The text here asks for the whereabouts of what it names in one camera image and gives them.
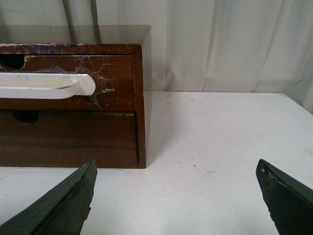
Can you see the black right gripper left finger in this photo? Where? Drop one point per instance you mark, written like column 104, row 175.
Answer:
column 61, row 211

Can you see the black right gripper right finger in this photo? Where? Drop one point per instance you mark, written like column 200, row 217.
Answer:
column 289, row 202

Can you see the white drawer handle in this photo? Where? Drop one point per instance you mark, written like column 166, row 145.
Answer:
column 45, row 85

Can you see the wooden drawer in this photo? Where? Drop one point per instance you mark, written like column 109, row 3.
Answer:
column 69, row 139
column 113, row 75

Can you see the brown wooden drawer cabinet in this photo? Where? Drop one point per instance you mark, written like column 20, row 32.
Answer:
column 16, row 41

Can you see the white curtain backdrop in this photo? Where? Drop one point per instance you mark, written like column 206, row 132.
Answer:
column 201, row 45

